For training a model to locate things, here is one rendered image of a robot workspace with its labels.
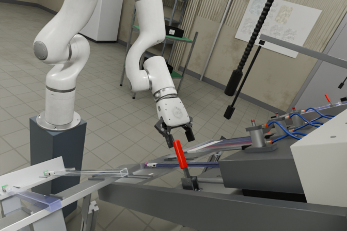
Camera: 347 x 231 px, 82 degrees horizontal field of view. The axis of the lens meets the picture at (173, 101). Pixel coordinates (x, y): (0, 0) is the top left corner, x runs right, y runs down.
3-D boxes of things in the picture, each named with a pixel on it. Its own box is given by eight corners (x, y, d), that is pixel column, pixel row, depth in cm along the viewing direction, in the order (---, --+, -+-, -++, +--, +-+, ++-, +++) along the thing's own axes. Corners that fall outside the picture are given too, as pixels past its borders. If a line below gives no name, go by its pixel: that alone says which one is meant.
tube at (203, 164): (145, 166, 84) (144, 164, 85) (147, 165, 85) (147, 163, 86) (258, 167, 47) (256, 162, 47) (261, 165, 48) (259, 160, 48)
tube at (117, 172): (44, 175, 68) (43, 172, 68) (48, 174, 69) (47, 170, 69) (121, 177, 34) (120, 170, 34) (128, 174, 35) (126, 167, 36)
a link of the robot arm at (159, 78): (153, 90, 66) (177, 84, 70) (141, 56, 70) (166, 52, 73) (148, 99, 74) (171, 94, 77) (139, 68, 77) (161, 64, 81)
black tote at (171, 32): (152, 32, 272) (154, 23, 267) (145, 29, 282) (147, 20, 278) (182, 37, 310) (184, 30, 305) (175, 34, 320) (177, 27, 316)
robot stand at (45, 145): (31, 211, 123) (29, 117, 94) (59, 192, 139) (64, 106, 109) (49, 230, 117) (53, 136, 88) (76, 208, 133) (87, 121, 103)
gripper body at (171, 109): (160, 94, 65) (171, 126, 63) (182, 92, 72) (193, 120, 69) (149, 102, 71) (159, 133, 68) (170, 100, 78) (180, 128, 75)
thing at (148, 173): (104, 190, 72) (102, 181, 72) (215, 147, 116) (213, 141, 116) (128, 195, 58) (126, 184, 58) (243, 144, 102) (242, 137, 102)
